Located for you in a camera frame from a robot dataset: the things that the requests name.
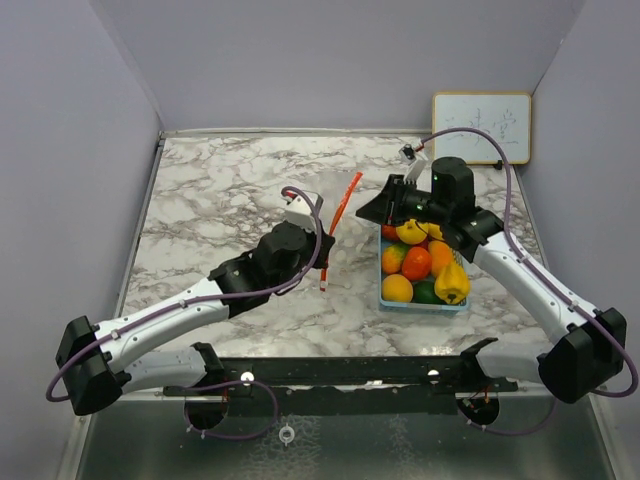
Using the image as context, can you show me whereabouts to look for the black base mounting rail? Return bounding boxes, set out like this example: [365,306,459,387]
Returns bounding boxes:
[163,355,517,417]

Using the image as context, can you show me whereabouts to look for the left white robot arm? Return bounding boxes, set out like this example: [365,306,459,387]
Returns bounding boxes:
[54,221,335,416]

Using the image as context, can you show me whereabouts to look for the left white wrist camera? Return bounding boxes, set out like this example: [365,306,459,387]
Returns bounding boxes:
[285,191,317,233]

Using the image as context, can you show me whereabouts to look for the green yellow mango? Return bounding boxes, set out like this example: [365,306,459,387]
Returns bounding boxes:
[380,242,411,275]

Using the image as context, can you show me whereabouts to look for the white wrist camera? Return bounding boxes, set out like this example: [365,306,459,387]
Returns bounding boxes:
[285,191,317,233]
[399,144,428,184]

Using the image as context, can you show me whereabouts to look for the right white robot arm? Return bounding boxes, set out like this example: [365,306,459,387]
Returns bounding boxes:
[356,157,626,404]

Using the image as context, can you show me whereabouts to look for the small whiteboard with writing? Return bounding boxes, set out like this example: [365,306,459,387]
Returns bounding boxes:
[432,92,532,165]

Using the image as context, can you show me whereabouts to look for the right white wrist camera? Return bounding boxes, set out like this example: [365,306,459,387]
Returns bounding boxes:
[399,144,428,184]

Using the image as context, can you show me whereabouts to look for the orange bell pepper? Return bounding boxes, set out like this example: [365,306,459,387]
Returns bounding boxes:
[428,240,455,278]

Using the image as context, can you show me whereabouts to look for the orange tomato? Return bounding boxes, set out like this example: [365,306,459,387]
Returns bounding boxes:
[401,246,432,282]

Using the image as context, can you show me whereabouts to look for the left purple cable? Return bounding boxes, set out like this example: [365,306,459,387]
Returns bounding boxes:
[45,185,324,441]

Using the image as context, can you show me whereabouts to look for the green avocado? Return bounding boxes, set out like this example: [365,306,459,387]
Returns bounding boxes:
[412,279,444,305]

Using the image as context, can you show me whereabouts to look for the yellow orange peach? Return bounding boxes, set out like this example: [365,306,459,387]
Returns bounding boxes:
[381,274,414,303]

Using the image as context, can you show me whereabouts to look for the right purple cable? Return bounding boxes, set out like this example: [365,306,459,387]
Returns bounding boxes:
[402,127,640,436]

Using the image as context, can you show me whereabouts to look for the yellow bell pepper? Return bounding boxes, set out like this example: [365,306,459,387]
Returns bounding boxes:
[434,262,471,305]

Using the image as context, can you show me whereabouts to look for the light blue plastic basket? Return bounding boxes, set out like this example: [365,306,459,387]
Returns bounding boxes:
[379,224,471,315]

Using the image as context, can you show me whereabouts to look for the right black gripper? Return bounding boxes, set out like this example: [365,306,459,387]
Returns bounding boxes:
[357,173,450,227]

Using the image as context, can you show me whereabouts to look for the bumpy red orange tangerine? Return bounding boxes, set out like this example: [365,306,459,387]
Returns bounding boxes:
[381,225,400,243]

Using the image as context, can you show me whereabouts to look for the purple cable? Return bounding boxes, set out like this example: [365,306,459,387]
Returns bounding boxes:
[45,185,324,441]
[402,127,640,436]

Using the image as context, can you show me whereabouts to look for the clear zip top bag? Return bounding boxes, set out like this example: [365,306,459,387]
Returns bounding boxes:
[312,170,376,293]

